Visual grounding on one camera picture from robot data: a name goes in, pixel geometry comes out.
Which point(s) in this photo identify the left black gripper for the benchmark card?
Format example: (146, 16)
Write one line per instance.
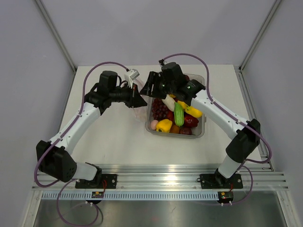
(135, 99)

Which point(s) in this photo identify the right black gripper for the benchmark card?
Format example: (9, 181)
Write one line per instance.
(154, 78)

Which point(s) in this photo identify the dark red grape bunch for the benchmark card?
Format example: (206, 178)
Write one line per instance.
(159, 109)

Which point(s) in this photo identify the green bitter gourd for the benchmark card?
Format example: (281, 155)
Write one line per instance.
(178, 114)

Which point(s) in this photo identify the clear pink zip top bag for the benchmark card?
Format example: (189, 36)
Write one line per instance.
(140, 112)

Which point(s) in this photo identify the yellow bell pepper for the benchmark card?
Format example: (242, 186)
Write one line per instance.
(164, 125)

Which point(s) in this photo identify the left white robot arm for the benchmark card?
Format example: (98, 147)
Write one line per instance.
(54, 156)

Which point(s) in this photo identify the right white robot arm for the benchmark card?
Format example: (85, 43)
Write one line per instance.
(244, 134)

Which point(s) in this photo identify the clear plastic food container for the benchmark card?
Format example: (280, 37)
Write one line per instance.
(167, 115)

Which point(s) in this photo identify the red bell pepper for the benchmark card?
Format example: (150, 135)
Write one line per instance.
(190, 121)

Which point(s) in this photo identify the pink egg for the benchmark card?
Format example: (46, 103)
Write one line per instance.
(153, 124)

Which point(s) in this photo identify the dark red apple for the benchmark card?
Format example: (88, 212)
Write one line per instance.
(185, 131)

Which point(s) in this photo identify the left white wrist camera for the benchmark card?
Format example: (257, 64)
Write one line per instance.
(130, 76)

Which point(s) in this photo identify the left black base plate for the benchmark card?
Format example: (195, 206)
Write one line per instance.
(107, 181)

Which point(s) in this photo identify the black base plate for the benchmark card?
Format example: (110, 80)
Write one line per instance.
(107, 181)
(210, 180)

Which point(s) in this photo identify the left aluminium frame post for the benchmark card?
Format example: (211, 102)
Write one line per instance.
(51, 26)

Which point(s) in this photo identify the aluminium frame post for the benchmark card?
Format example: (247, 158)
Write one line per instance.
(51, 26)
(261, 32)

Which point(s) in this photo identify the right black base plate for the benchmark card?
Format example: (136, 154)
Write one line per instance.
(210, 180)

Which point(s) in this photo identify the slotted white cable duct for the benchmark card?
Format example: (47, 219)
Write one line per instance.
(132, 196)

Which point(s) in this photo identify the right aluminium frame post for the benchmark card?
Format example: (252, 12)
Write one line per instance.
(261, 32)

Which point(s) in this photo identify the aluminium mounting rail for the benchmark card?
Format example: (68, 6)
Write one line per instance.
(184, 177)

